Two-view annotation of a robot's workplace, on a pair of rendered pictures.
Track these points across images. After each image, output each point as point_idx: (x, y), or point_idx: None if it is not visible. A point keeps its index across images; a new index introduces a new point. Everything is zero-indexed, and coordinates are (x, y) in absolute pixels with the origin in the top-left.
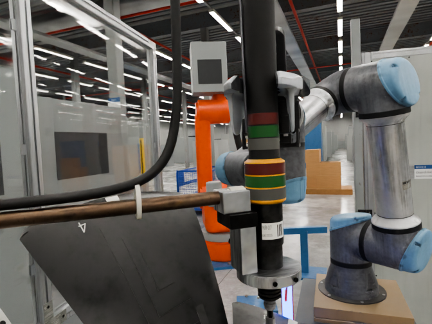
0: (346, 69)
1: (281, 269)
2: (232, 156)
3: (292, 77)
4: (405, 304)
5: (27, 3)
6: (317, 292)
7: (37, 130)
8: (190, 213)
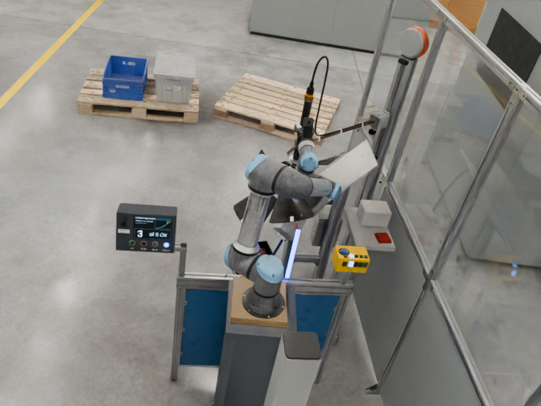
0: (287, 166)
1: (292, 156)
2: (332, 180)
3: (295, 122)
4: (233, 288)
5: (506, 116)
6: (284, 296)
7: (472, 188)
8: (322, 163)
